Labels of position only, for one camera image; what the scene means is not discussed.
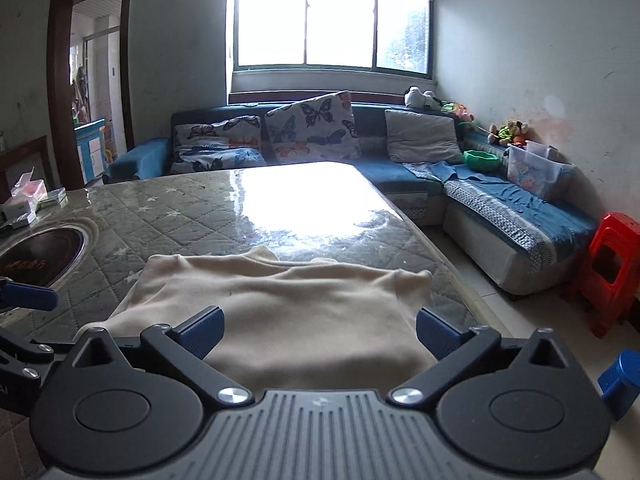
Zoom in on orange stuffed toy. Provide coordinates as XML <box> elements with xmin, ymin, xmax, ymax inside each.
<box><xmin>505</xmin><ymin>119</ymin><xmax>532</xmax><ymax>146</ymax></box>

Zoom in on clear plastic storage box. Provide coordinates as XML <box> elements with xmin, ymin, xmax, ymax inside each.
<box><xmin>506</xmin><ymin>140</ymin><xmax>576</xmax><ymax>201</ymax></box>

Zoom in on light blue cabinet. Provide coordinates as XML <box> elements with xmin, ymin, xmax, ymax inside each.
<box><xmin>74</xmin><ymin>119</ymin><xmax>107</xmax><ymax>184</ymax></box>

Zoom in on window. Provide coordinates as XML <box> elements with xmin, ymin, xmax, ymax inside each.
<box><xmin>232</xmin><ymin>0</ymin><xmax>437</xmax><ymax>79</ymax></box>

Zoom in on white box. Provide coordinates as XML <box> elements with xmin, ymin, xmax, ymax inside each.
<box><xmin>0</xmin><ymin>197</ymin><xmax>37</xmax><ymax>229</ymax></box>

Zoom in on red plastic stool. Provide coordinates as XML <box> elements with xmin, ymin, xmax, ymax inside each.
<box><xmin>560</xmin><ymin>213</ymin><xmax>640</xmax><ymax>339</ymax></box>

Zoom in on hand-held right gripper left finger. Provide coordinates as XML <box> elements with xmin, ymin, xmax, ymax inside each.
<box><xmin>62</xmin><ymin>305</ymin><xmax>256</xmax><ymax>409</ymax></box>

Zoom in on blue sofa throw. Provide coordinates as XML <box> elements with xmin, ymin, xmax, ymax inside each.
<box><xmin>404</xmin><ymin>160</ymin><xmax>599</xmax><ymax>261</ymax></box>

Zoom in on pink tissue packet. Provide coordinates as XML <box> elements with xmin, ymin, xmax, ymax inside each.
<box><xmin>10</xmin><ymin>167</ymin><xmax>49</xmax><ymax>204</ymax></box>

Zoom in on green bowl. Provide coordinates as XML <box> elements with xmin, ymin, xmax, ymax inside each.
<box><xmin>462</xmin><ymin>150</ymin><xmax>501</xmax><ymax>172</ymax></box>

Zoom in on brown door frame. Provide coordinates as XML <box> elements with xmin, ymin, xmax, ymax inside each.
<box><xmin>46</xmin><ymin>0</ymin><xmax>136</xmax><ymax>189</ymax></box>

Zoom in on butterfly print cushion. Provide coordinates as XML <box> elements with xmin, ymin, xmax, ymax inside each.
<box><xmin>170</xmin><ymin>115</ymin><xmax>267</xmax><ymax>174</ymax></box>
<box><xmin>264</xmin><ymin>91</ymin><xmax>362</xmax><ymax>164</ymax></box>

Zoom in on green packet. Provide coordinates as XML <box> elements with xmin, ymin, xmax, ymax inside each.
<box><xmin>37</xmin><ymin>187</ymin><xmax>69</xmax><ymax>209</ymax></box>

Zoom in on beige sweater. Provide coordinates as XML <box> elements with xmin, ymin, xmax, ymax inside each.
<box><xmin>102</xmin><ymin>246</ymin><xmax>442</xmax><ymax>394</ymax></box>

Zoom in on grey cushion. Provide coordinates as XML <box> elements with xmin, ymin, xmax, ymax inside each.
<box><xmin>384</xmin><ymin>109</ymin><xmax>464</xmax><ymax>165</ymax></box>

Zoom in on blue plastic stool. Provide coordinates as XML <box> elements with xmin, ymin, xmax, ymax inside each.
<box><xmin>598</xmin><ymin>350</ymin><xmax>640</xmax><ymax>421</ymax></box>

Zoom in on white stuffed toy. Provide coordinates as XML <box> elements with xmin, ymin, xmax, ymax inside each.
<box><xmin>404</xmin><ymin>86</ymin><xmax>436</xmax><ymax>110</ymax></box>

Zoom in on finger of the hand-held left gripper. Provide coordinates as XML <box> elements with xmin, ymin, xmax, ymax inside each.
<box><xmin>0</xmin><ymin>329</ymin><xmax>55</xmax><ymax>362</ymax></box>
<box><xmin>0</xmin><ymin>277</ymin><xmax>60</xmax><ymax>313</ymax></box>

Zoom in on built-in induction cooker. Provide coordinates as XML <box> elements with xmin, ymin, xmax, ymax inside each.
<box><xmin>0</xmin><ymin>225</ymin><xmax>99</xmax><ymax>291</ymax></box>

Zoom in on blue corner sofa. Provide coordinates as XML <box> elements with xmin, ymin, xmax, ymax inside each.
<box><xmin>102</xmin><ymin>102</ymin><xmax>599</xmax><ymax>296</ymax></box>

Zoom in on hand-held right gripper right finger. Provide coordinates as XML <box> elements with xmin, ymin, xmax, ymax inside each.
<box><xmin>390</xmin><ymin>306</ymin><xmax>583</xmax><ymax>408</ymax></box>

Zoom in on colourful soft toys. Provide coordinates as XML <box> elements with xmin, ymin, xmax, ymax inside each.
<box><xmin>439</xmin><ymin>101</ymin><xmax>476</xmax><ymax>124</ymax></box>

